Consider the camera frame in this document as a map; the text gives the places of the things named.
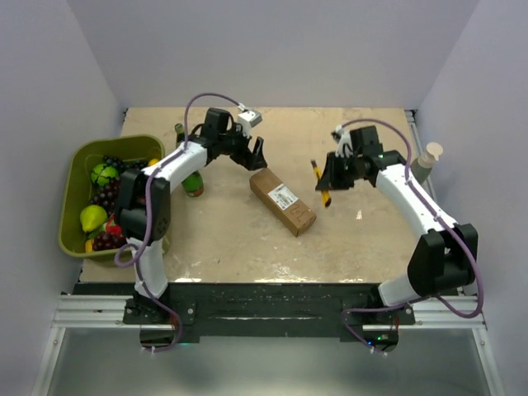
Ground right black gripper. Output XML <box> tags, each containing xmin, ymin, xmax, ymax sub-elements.
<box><xmin>318</xmin><ymin>150</ymin><xmax>364</xmax><ymax>191</ymax></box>

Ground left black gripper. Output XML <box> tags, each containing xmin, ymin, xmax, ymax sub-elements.
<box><xmin>219</xmin><ymin>122</ymin><xmax>267</xmax><ymax>171</ymax></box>

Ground yellow utility knife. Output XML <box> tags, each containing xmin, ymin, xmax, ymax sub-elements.
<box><xmin>309</xmin><ymin>159</ymin><xmax>332</xmax><ymax>210</ymax></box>

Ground brown cardboard express box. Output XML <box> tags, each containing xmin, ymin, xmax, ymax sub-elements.
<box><xmin>249</xmin><ymin>168</ymin><xmax>317</xmax><ymax>238</ymax></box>

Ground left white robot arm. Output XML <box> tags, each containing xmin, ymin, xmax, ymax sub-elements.
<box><xmin>115</xmin><ymin>106</ymin><xmax>267</xmax><ymax>323</ymax></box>

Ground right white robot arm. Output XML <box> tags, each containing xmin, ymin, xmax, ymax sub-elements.
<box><xmin>316</xmin><ymin>120</ymin><xmax>481</xmax><ymax>324</ymax></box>

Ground green glass bottle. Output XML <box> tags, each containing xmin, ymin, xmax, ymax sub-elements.
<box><xmin>181</xmin><ymin>171</ymin><xmax>204</xmax><ymax>197</ymax></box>
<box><xmin>174</xmin><ymin>123</ymin><xmax>186</xmax><ymax>146</ymax></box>

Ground beige cup bottle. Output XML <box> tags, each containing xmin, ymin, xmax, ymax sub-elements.
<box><xmin>410</xmin><ymin>142</ymin><xmax>443</xmax><ymax>184</ymax></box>

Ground dark black grape bunch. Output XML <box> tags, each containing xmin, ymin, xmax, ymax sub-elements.
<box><xmin>103</xmin><ymin>156</ymin><xmax>148</xmax><ymax>174</ymax></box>

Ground red purple grape bunch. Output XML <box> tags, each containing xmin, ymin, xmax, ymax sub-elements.
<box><xmin>90</xmin><ymin>177</ymin><xmax>121</xmax><ymax>215</ymax></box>

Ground red dragon fruit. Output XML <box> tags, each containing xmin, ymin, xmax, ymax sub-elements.
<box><xmin>103</xmin><ymin>217</ymin><xmax>122</xmax><ymax>237</ymax></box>

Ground lower dark red grapes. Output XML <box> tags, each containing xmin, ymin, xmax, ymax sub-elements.
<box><xmin>92</xmin><ymin>232</ymin><xmax>126</xmax><ymax>252</ymax></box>

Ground yellow green pear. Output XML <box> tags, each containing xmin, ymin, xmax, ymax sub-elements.
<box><xmin>79</xmin><ymin>205</ymin><xmax>107</xmax><ymax>233</ymax></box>

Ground olive green plastic bin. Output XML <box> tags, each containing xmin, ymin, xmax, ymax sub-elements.
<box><xmin>58</xmin><ymin>134</ymin><xmax>165</xmax><ymax>262</ymax></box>

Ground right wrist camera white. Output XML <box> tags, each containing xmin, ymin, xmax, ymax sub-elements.
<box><xmin>331</xmin><ymin>125</ymin><xmax>353</xmax><ymax>158</ymax></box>

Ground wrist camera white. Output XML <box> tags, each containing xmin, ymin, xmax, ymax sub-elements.
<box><xmin>237</xmin><ymin>108</ymin><xmax>262</xmax><ymax>139</ymax></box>
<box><xmin>331</xmin><ymin>125</ymin><xmax>353</xmax><ymax>158</ymax></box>

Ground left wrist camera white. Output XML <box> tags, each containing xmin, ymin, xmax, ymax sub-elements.
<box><xmin>237</xmin><ymin>108</ymin><xmax>262</xmax><ymax>139</ymax></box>

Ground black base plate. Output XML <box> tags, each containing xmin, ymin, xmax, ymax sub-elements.
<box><xmin>73</xmin><ymin>282</ymin><xmax>415</xmax><ymax>351</ymax></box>

